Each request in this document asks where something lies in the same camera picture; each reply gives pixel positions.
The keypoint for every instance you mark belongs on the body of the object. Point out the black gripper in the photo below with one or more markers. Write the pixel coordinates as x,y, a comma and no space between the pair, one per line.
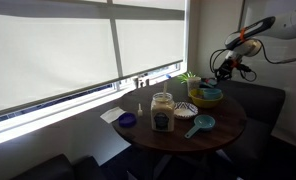
224,72

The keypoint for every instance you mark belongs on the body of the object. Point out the blue bowl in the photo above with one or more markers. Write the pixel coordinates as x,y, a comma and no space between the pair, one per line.
211,93

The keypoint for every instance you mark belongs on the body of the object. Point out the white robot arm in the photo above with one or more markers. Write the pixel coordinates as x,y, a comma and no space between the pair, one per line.
244,43

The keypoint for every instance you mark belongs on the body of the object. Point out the yellow bowl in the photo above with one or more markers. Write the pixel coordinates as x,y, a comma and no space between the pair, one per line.
203,100

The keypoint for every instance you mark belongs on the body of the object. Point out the white cup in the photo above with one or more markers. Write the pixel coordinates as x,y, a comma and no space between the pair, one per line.
193,83

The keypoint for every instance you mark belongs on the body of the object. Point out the small green plant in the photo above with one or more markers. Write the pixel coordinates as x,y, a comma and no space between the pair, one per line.
185,76

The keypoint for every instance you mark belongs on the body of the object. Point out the grey upholstered bench seat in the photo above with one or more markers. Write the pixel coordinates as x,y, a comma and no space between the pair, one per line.
263,106

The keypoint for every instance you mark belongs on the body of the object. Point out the teal measuring scoop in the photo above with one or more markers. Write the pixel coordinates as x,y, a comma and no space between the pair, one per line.
201,122

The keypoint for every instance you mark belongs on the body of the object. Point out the patterned small dish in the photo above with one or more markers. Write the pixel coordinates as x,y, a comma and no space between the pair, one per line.
185,110

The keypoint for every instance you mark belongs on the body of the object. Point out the round wooden table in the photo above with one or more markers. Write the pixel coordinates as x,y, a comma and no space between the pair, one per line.
229,115

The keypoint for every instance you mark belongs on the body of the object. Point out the glass jar of rice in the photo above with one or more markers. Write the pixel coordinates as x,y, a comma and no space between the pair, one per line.
162,112

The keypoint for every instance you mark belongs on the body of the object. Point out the small white bottle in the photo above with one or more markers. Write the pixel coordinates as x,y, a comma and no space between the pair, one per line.
139,111

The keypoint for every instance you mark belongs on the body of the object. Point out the blue jar lid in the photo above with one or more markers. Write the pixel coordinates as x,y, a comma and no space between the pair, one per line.
127,120

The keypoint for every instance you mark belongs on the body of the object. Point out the white paper napkin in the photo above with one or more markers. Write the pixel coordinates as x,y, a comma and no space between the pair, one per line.
112,114

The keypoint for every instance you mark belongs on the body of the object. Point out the white roller blind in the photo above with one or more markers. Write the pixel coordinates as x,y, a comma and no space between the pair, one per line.
50,48

